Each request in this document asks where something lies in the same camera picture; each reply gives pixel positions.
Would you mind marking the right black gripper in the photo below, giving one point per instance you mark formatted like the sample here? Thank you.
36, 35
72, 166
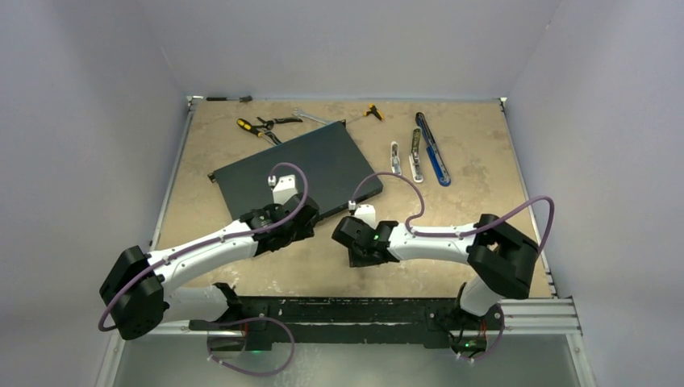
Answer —
358, 260

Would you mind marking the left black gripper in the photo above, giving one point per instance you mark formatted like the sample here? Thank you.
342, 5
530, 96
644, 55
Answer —
303, 232

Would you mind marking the white stapler part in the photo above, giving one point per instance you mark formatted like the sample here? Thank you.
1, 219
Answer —
395, 159

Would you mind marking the blue stapler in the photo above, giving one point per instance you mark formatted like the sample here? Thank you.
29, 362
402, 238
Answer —
433, 152

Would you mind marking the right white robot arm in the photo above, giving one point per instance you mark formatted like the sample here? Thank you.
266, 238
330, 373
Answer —
502, 257

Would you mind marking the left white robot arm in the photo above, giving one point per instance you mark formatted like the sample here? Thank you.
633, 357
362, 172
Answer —
143, 290

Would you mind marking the silver wrench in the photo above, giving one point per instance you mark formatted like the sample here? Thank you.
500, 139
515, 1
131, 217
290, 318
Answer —
302, 114

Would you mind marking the small yellow black screwdriver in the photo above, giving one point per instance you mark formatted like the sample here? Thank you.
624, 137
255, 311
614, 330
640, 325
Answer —
371, 111

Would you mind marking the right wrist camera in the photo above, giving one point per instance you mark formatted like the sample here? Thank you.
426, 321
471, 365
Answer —
364, 212

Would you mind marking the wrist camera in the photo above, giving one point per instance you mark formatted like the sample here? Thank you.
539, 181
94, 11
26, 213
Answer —
282, 188
364, 212

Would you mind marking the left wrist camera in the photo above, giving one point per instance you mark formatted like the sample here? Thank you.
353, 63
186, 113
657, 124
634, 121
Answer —
282, 188

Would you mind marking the dark flat network switch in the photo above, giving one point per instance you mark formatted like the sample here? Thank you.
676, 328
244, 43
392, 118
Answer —
329, 157

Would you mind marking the black handled cutters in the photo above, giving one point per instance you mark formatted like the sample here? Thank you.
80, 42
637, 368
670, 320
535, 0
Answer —
278, 122

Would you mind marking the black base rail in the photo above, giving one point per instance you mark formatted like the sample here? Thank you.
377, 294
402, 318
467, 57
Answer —
434, 323

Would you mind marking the black tool at wall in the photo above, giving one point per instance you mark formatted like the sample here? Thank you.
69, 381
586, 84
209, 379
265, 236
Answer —
244, 99

